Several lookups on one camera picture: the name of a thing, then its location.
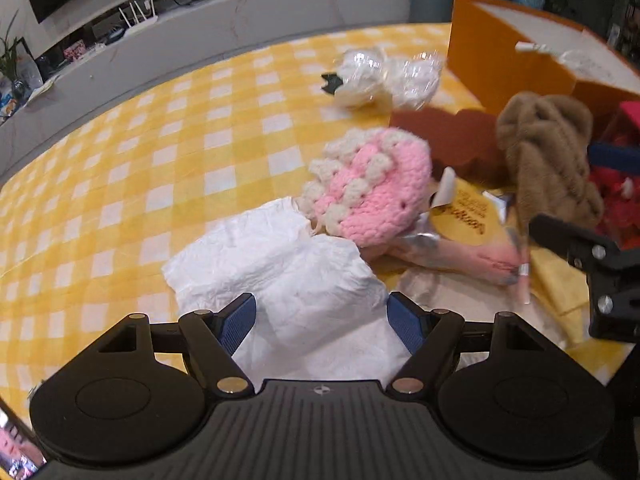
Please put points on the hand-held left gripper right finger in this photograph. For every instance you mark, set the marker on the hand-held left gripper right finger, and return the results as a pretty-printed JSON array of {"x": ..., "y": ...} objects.
[{"x": 405, "y": 322}]

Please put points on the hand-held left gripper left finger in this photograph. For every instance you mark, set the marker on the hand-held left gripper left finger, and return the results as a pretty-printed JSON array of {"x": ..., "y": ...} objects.
[{"x": 235, "y": 322}]

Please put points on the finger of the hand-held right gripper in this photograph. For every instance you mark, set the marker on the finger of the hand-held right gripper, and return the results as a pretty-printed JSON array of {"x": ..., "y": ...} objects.
[
  {"x": 575, "y": 240},
  {"x": 612, "y": 156}
]

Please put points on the brown furry plush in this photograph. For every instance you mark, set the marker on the brown furry plush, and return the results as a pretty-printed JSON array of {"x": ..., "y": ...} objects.
[{"x": 545, "y": 155}]

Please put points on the white cloth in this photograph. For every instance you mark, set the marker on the white cloth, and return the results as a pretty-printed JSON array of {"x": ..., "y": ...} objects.
[{"x": 300, "y": 280}]

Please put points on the pink and cream crochet hat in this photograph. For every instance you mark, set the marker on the pink and cream crochet hat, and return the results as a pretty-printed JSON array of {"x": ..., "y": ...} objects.
[{"x": 372, "y": 185}]

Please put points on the orange cardboard box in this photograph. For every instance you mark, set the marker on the orange cardboard box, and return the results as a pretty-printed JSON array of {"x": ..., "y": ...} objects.
[{"x": 500, "y": 50}]

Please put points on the brown cloud-shaped felt pad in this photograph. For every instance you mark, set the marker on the brown cloud-shaped felt pad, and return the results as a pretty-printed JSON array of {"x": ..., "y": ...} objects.
[{"x": 445, "y": 140}]

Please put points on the red plush item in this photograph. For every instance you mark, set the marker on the red plush item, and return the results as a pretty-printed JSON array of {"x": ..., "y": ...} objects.
[{"x": 617, "y": 195}]

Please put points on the pink foil packet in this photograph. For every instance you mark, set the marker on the pink foil packet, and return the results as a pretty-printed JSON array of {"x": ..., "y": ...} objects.
[{"x": 465, "y": 257}]

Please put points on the yellow snack packet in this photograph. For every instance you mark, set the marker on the yellow snack packet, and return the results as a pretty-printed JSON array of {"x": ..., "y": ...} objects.
[{"x": 470, "y": 212}]

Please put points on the yellow checked tablecloth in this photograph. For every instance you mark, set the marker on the yellow checked tablecloth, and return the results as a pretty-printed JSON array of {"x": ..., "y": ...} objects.
[{"x": 150, "y": 170}]

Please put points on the plastic-wrapped white plush toy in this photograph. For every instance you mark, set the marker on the plastic-wrapped white plush toy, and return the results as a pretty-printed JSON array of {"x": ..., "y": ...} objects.
[{"x": 380, "y": 77}]

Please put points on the phone screen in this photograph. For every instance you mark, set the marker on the phone screen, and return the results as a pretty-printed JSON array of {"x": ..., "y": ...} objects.
[{"x": 17, "y": 442}]

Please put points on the white router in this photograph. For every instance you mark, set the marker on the white router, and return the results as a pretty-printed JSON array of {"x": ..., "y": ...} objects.
[{"x": 137, "y": 15}]

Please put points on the potted green plant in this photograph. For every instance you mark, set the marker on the potted green plant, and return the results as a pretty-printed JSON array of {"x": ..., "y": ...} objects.
[{"x": 11, "y": 55}]

